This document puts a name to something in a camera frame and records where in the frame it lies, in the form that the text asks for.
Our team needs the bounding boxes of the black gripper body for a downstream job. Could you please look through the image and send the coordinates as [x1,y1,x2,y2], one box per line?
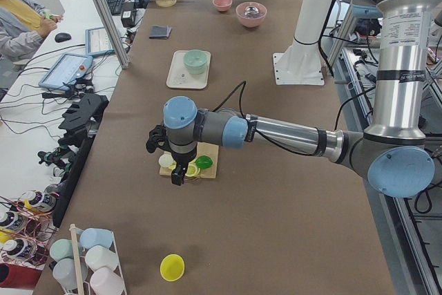
[171,151,196,173]

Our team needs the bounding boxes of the small pink bowl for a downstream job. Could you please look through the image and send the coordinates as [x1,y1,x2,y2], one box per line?
[212,0,233,12]

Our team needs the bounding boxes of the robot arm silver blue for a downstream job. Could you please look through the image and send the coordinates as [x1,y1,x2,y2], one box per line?
[160,0,441,198]

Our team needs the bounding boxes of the green bowl stack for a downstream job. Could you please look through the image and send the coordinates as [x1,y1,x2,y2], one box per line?
[183,50,208,75]

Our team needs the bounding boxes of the large pink bowl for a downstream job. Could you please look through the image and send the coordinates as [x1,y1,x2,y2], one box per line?
[236,1,267,28]

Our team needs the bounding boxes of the yellow lemon slice front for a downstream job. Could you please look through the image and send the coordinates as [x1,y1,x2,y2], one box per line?
[185,163,200,178]

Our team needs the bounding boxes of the white toy bun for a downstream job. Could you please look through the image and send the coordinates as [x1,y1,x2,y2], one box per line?
[158,154,174,168]

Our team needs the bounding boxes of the green toy lime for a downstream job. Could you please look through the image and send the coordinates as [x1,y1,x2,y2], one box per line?
[195,155,213,169]

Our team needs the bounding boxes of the wooden cutting board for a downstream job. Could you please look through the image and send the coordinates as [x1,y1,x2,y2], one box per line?
[159,143,218,180]

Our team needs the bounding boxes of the white rabbit tray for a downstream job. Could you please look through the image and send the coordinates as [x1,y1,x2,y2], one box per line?
[166,50,211,90]

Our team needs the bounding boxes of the yellow plastic cup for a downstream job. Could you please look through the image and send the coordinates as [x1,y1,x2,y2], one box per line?
[160,254,185,282]

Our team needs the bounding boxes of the black tool holder rack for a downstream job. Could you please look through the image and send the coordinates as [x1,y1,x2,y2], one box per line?
[37,93,109,228]

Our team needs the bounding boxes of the blue cup on rack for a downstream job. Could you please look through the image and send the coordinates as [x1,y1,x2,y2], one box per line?
[79,228,113,249]

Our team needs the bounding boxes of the white cup on rack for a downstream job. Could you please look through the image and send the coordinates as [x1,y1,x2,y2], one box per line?
[85,245,118,271]

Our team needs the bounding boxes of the pink cup on rack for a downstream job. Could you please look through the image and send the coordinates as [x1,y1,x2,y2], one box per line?
[90,267,124,295]

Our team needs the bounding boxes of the dark grey folded cloth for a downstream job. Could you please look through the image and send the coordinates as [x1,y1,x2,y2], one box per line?
[149,25,172,39]

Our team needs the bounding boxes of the green cup on rack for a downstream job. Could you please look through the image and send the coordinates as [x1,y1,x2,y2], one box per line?
[49,239,74,262]

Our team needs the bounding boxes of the wooden rack pole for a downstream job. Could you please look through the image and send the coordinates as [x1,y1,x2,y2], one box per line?
[69,224,84,295]

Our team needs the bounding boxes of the blue teach pendant far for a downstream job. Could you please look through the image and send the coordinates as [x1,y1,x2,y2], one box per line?
[85,27,114,57]

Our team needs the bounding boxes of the blue teach pendant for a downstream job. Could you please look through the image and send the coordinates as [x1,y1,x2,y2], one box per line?
[85,27,114,57]
[38,53,93,91]

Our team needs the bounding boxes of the blue teach pendant near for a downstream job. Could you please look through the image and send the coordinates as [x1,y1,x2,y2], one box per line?
[38,53,93,91]

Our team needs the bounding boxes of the grey cup on rack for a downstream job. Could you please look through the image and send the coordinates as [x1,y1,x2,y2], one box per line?
[52,258,77,290]

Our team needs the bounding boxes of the yellow paint bottle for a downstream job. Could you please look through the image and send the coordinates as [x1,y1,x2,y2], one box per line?
[23,191,57,213]

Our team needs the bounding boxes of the black power adapter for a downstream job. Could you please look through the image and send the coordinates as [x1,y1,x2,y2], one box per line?
[120,1,137,28]

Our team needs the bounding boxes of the black computer mouse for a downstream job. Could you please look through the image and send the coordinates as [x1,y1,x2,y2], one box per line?
[55,32,72,43]

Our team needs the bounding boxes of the red container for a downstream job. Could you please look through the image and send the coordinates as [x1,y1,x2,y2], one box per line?
[1,263,42,290]

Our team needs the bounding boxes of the seated person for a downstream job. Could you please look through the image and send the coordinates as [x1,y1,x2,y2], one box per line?
[1,0,64,62]

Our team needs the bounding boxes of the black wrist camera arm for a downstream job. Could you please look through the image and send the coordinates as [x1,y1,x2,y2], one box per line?
[146,124,171,153]

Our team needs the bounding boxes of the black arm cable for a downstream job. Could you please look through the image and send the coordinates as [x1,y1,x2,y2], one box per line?
[212,81,325,156]

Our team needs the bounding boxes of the white wire cup rack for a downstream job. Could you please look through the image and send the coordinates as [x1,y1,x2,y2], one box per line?
[65,224,128,294]

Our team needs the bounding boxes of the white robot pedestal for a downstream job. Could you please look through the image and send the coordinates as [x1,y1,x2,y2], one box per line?
[273,0,335,86]

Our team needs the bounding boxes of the copper wire basket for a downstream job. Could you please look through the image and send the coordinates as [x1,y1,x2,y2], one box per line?
[1,193,56,268]

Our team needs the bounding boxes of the aluminium frame post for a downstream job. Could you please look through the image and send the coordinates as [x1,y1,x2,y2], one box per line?
[93,0,130,69]

